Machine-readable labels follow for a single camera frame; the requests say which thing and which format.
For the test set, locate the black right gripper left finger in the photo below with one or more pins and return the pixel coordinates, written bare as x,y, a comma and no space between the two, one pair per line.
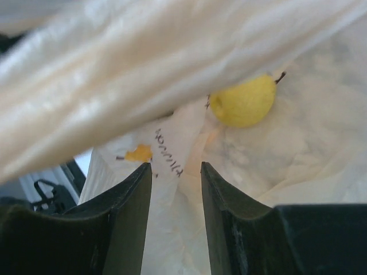
105,235

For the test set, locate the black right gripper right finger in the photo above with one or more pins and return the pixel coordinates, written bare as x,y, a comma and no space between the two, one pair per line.
247,237

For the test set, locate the translucent orange plastic bag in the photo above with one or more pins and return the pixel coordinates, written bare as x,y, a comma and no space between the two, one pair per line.
131,81

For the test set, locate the yellow fake pear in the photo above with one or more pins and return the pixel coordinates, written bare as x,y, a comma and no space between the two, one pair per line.
246,104

